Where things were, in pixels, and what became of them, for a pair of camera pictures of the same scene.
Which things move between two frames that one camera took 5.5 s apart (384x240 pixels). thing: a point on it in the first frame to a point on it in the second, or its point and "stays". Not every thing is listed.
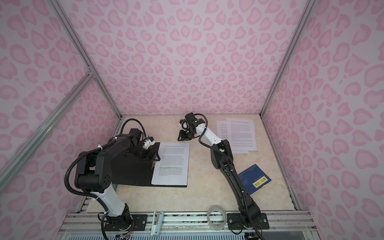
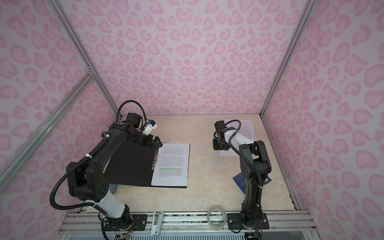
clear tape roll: (217, 226) stays
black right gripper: (182, 138) to (215, 146)
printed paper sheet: (241, 135) stays
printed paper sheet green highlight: (173, 168) stays
